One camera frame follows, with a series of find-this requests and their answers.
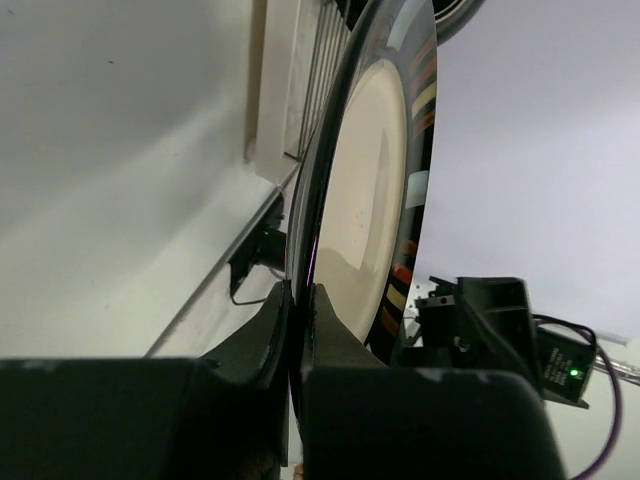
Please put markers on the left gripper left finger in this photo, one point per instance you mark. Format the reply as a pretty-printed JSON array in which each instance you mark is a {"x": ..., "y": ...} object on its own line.
[{"x": 222, "y": 415}]

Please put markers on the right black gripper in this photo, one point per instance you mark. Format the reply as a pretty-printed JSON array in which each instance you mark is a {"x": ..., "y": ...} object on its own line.
[{"x": 477, "y": 323}]

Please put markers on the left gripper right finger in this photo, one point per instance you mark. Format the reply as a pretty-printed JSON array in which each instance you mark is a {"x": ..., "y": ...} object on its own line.
[{"x": 360, "y": 419}]

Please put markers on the black rim plate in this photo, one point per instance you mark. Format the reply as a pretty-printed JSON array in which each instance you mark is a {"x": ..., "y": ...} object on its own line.
[
  {"x": 359, "y": 201},
  {"x": 452, "y": 15}
]

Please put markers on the black rim plate front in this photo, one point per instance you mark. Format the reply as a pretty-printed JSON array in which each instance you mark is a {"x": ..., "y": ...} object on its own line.
[{"x": 452, "y": 15}]

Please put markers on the white drain tray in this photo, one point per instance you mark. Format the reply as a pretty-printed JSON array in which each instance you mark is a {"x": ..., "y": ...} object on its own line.
[{"x": 272, "y": 43}]

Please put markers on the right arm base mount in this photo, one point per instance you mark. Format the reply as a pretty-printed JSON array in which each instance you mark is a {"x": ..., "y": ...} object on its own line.
[{"x": 262, "y": 244}]

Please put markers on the black wire dish rack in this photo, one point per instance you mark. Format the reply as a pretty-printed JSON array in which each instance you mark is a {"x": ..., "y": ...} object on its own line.
[{"x": 323, "y": 30}]

